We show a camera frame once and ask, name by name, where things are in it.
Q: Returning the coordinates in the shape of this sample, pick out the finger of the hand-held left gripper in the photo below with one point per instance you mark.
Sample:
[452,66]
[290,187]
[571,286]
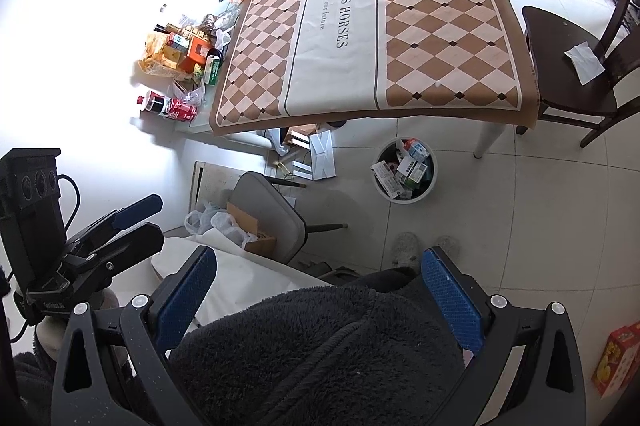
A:
[137,209]
[130,251]

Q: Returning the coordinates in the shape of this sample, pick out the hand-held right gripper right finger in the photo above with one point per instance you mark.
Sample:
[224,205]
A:
[450,301]

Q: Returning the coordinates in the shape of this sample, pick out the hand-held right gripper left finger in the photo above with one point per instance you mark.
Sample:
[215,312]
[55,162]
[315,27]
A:
[187,301]

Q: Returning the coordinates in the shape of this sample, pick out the white round trash bin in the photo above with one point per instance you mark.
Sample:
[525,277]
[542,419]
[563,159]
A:
[432,186]

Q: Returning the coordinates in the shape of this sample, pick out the person's left forearm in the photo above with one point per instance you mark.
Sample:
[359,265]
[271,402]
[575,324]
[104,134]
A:
[32,386]

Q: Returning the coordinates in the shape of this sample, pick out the fluffy grey slipper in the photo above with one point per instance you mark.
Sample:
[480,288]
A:
[406,248]
[447,243]

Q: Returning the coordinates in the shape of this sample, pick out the white paper sheet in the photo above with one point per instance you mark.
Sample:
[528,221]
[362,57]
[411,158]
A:
[250,278]

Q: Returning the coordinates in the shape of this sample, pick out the clear plastic bags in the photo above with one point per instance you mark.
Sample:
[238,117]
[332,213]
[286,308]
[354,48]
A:
[215,221]

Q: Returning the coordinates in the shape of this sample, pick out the beige wooden board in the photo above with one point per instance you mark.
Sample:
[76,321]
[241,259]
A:
[212,186]

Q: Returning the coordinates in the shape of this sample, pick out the brown cardboard box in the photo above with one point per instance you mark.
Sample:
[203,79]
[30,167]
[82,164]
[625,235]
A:
[255,231]

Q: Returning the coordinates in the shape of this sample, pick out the cola bottle with red label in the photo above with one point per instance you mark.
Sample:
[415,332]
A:
[167,105]

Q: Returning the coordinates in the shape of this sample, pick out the grey chair with black legs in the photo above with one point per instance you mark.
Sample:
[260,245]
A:
[270,201]

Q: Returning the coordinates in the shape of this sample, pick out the pile of cartons in bin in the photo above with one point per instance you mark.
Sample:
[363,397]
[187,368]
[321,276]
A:
[405,168]

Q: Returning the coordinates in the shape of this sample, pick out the yellow plastic bag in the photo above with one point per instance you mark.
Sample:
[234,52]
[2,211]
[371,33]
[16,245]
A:
[155,56]

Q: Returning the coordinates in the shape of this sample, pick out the green and white carton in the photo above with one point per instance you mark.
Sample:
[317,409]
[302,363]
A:
[213,71]

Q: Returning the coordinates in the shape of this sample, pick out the orange box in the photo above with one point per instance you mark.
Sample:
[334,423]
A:
[195,55]

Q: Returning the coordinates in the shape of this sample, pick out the white cardboard strip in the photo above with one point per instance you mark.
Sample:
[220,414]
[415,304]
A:
[301,167]

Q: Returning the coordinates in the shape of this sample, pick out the red and yellow box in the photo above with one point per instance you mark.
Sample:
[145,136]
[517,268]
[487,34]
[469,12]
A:
[620,361]

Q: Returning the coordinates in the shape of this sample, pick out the brown paper bag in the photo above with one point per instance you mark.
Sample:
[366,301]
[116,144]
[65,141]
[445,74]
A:
[300,129]

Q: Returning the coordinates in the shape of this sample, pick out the pile of snack packets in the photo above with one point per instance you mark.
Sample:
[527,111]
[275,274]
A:
[200,28]

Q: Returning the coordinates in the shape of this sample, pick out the large folded white cardboard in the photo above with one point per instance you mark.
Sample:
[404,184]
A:
[322,156]

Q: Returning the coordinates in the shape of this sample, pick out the dark wooden chair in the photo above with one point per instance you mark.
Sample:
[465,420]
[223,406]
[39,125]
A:
[565,71]

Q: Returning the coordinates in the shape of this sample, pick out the white tissue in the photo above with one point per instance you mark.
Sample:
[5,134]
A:
[585,61]

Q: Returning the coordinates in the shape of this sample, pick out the brown checkered tablecloth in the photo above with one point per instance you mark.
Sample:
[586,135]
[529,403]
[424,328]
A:
[400,21]

